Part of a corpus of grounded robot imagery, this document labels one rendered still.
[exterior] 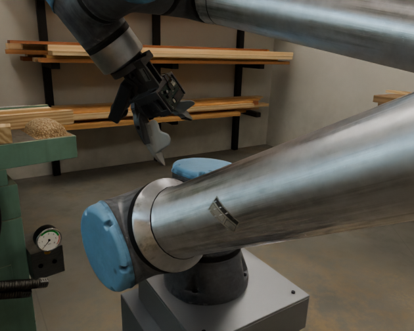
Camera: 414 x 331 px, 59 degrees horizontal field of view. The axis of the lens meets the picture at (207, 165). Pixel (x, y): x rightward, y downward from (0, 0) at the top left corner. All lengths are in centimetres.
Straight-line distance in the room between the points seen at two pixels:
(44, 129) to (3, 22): 244
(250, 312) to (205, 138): 347
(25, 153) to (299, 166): 75
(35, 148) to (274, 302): 66
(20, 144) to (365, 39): 78
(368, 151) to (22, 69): 323
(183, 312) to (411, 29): 60
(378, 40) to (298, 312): 58
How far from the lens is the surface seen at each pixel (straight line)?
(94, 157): 367
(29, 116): 114
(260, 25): 57
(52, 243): 102
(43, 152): 100
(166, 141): 71
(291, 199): 38
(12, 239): 106
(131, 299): 95
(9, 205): 102
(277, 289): 86
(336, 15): 50
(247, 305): 80
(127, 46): 68
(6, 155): 98
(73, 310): 186
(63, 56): 297
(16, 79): 343
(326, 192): 36
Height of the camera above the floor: 113
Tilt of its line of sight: 18 degrees down
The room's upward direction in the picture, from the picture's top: 2 degrees clockwise
